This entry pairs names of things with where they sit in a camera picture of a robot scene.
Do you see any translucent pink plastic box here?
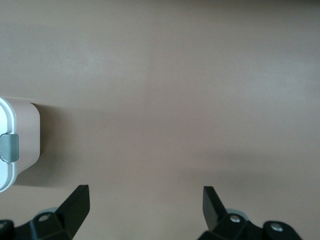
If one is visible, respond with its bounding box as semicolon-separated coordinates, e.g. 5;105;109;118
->
11;100;42;176

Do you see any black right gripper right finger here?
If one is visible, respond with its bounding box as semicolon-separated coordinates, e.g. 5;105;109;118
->
198;185;304;240

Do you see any brown table cover sheet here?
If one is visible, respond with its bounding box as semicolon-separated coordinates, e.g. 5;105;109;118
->
0;0;320;240

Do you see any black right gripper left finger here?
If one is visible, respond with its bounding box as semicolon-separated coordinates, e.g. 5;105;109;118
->
0;184;91;240

